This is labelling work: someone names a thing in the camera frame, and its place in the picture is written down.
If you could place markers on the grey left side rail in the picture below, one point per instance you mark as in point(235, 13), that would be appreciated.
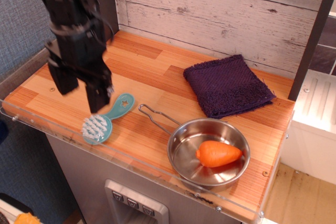
point(20, 75)

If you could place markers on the dark grey left post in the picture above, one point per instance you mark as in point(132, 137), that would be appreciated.
point(108, 12)

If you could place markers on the dark grey post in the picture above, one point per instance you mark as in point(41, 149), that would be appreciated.
point(313, 40)
point(108, 12)

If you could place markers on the orange and black object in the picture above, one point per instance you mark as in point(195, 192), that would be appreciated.
point(13, 211)

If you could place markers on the grey cabinet with dispenser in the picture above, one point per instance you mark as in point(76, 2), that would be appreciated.
point(107, 192)

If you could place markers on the dark grey right post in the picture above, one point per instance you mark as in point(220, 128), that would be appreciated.
point(313, 40)

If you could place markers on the teal brush white bristles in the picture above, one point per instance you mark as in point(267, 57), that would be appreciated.
point(98, 127)

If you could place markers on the stainless steel pan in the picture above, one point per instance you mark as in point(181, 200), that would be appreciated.
point(186, 139)

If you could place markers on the purple folded towel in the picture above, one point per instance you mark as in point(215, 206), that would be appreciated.
point(227, 87)

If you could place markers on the orange plastic carrot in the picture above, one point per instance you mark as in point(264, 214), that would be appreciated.
point(213, 154)

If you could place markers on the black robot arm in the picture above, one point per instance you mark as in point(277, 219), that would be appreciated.
point(74, 14)

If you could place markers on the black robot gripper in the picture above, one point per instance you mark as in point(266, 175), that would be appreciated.
point(75, 55)

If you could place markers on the clear acrylic front guard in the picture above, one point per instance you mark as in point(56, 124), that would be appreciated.
point(141, 146)

